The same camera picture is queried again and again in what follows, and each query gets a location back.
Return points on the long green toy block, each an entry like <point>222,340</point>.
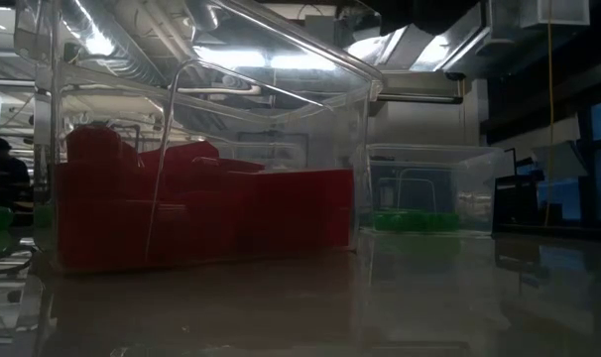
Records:
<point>42,215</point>

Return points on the large red toy block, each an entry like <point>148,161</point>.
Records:
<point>300,191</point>

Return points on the ceiling light panel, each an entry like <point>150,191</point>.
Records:
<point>300,62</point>

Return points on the clear plastic bin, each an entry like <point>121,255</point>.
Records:
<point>280,149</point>
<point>280,124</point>
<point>429,163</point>

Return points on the person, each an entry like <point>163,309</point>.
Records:
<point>5,173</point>

